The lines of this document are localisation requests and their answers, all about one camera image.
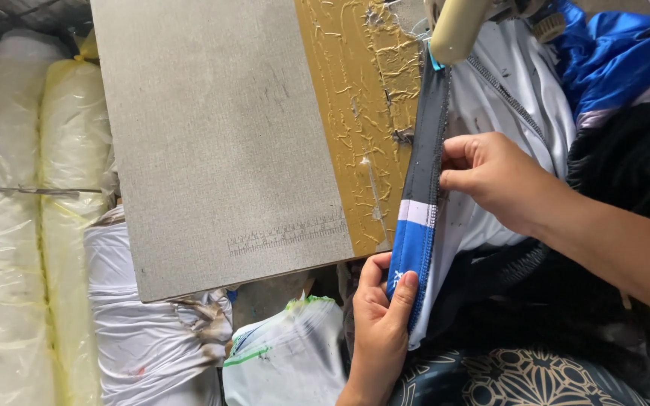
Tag person's right hand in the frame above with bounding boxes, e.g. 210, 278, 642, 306
439, 132, 564, 238

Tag person's left hand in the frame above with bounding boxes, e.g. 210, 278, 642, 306
341, 252, 419, 391

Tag white jersey with blue-black band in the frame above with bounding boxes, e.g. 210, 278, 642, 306
385, 20, 578, 351

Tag white bag with green print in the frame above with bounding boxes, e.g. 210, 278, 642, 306
222, 295, 349, 406

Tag black fabric pile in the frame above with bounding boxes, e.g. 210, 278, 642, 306
343, 100, 650, 406

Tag person's dark patterned clothing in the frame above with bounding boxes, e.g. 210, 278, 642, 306
386, 346, 650, 406

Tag cream sewing machine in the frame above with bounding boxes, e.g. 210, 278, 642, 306
423, 0, 568, 67

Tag shiny blue fabric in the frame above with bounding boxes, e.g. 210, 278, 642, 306
548, 0, 650, 132

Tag white cloth bundle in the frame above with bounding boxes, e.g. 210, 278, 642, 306
84, 205, 234, 406

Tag plastic-wrapped yellowish fabric roll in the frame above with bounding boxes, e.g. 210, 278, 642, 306
38, 31, 118, 406

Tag dark tarpaulin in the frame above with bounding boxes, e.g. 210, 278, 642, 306
0, 0, 96, 77

